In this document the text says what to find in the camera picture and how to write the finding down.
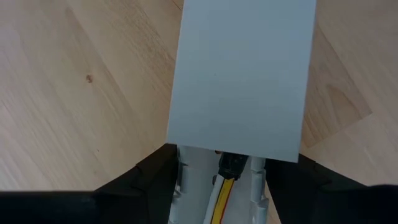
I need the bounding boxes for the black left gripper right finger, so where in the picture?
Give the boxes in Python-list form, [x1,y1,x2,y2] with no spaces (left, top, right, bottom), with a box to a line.
[264,154,398,224]

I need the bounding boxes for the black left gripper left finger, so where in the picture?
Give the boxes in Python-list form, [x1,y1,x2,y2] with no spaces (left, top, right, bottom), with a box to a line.
[0,143,178,224]

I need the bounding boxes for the white slotted cable raceway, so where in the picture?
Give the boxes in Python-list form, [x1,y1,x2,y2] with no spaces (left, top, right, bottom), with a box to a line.
[167,144,271,224]

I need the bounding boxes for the white raceway cover strip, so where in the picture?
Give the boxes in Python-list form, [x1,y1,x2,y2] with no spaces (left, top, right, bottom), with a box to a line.
[166,0,318,164]

